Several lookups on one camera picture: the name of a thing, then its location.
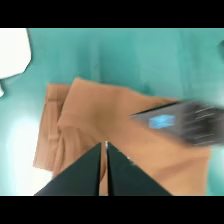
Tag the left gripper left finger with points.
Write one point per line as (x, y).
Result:
(83, 176)

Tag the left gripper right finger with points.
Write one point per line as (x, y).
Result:
(126, 176)

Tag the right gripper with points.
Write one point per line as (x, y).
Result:
(205, 123)

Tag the brown shirt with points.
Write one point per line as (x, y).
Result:
(100, 110)

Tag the white garment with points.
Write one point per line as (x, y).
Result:
(12, 51)

